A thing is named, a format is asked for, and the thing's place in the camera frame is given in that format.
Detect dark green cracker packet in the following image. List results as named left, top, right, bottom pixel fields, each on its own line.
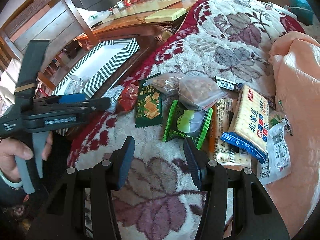
left=135, top=73, right=163, bottom=128

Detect teal cloth bag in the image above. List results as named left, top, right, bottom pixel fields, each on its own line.
left=285, top=0, right=314, bottom=26

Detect white teal snack packet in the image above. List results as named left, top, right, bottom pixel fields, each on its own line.
left=104, top=85, right=125, bottom=113

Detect green white striped box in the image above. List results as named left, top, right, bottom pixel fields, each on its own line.
left=51, top=37, right=140, bottom=101

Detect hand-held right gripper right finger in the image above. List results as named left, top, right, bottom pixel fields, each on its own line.
left=183, top=138, right=290, bottom=240

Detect pale green bangle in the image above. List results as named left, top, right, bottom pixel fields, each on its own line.
left=0, top=170, right=24, bottom=189

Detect small black white box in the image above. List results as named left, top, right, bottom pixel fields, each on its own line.
left=214, top=76, right=244, bottom=92

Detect yellow flat box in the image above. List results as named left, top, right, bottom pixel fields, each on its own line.
left=144, top=8, right=187, bottom=22

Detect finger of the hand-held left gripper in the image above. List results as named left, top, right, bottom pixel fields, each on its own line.
left=34, top=93, right=87, bottom=105
left=50, top=97, right=112, bottom=112

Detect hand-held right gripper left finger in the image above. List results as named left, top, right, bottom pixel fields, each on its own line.
left=25, top=136, right=135, bottom=240

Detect clear bag of peanuts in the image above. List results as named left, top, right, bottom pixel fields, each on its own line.
left=145, top=73, right=187, bottom=93

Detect person's left hand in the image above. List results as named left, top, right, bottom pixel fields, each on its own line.
left=0, top=132, right=53, bottom=183

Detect orange-edged cracker pack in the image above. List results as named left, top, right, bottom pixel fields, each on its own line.
left=209, top=97, right=252, bottom=167

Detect small green white packet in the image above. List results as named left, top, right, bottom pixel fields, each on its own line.
left=269, top=100, right=294, bottom=137

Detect red snack packet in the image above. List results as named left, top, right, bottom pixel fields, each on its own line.
left=116, top=82, right=139, bottom=114

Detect white plastic bag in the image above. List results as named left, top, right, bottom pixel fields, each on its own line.
left=75, top=7, right=111, bottom=28

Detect floral fleece blanket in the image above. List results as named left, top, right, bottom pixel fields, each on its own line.
left=67, top=0, right=313, bottom=240

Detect wooden chair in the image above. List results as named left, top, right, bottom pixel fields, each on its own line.
left=0, top=0, right=100, bottom=95

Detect glass-topped wooden table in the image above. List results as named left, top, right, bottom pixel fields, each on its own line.
left=75, top=0, right=208, bottom=46

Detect crumpled clear plastic bag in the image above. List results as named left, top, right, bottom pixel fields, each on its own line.
left=67, top=75, right=91, bottom=92

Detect blue-ended cracker pack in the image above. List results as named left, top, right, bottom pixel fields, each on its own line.
left=220, top=84, right=276, bottom=164

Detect zip bag of brown nuts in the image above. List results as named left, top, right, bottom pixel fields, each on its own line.
left=178, top=77, right=228, bottom=111

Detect peach blanket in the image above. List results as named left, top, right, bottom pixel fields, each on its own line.
left=225, top=31, right=320, bottom=240

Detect bright green snack packet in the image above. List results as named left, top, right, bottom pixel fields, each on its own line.
left=162, top=100, right=214, bottom=149

